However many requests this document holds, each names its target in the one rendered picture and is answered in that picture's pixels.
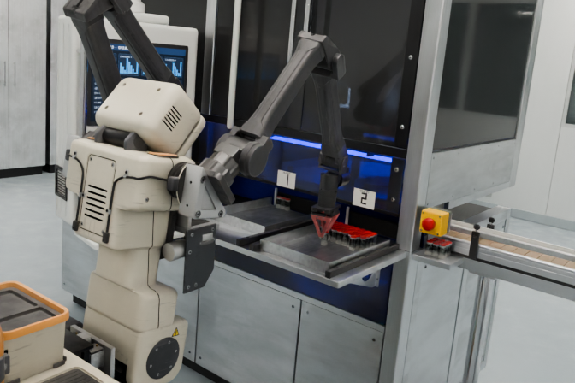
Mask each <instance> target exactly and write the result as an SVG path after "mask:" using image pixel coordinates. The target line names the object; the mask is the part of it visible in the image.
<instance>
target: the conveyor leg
mask: <svg viewBox="0 0 575 383"><path fill-rule="evenodd" d="M469 273H473V274H477V275H478V278H477V289H476V295H475V300H474V306H473V311H472V318H471V328H470V334H469V339H468V345H467V351H466V357H465V367H464V373H463V379H462V383H477V382H478V376H479V370H480V365H481V360H482V354H483V344H484V338H485V333H486V327H487V321H488V316H489V306H490V300H491V295H492V289H493V284H494V280H497V279H496V278H494V277H490V276H488V275H485V274H480V273H476V272H473V271H471V270H469Z"/></svg>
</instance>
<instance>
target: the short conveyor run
mask: <svg viewBox="0 0 575 383"><path fill-rule="evenodd" d="M489 222H490V224H487V228H486V227H481V226H480V225H479V224H475V225H472V224H469V223H465V222H462V221H456V220H451V226H450V231H449V233H446V234H444V235H442V236H441V237H438V236H435V235H431V234H428V233H427V239H426V244H427V240H430V239H432V238H439V239H445V240H446V241H451V242H452V244H451V245H452V249H451V254H453V255H456V256H462V257H464V261H463V263H462V264H460V265H459V266H457V267H459V268H464V269H467V270H471V271H473V272H476V273H480V274H485V275H488V276H490V277H494V278H496V279H499V280H504V281H508V282H511V283H513V284H517V285H520V286H525V287H528V288H531V289H534V290H537V291H540V292H545V293H548V294H551V295H555V296H557V297H560V298H565V299H568V300H572V301H574V302H575V250H574V249H570V248H566V247H563V246H559V245H552V244H549V243H545V242H542V241H538V240H534V239H528V238H525V237H521V236H518V235H514V234H511V233H504V232H501V231H496V230H495V225H492V224H493V223H494V222H495V218H494V217H490V218H489ZM446 241H445V242H446Z"/></svg>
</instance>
